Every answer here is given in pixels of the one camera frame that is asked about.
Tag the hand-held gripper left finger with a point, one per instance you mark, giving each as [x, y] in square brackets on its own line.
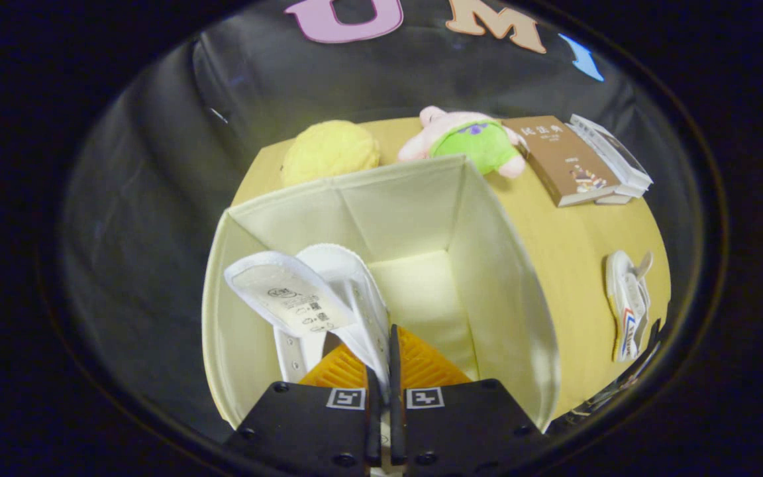
[374, 424]

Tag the beige fabric storage box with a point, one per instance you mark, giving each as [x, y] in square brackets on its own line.
[408, 212]

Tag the white canvas shoe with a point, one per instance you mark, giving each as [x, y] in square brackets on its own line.
[289, 291]
[626, 298]

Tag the white book with dark cover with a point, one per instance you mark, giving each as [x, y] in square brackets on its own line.
[613, 156]

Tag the black backdrop cloth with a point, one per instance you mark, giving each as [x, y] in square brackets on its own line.
[156, 199]

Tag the dark equipment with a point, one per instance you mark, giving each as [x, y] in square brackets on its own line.
[610, 392]

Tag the thick white book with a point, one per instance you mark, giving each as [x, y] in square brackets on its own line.
[636, 189]

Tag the brown cover book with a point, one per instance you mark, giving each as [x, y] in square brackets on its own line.
[560, 159]

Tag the green and pink plush toy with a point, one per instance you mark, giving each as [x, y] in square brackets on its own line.
[474, 142]

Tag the yellow plush toy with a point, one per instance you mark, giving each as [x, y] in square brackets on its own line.
[328, 152]

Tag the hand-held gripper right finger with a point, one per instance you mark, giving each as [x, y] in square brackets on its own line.
[395, 397]

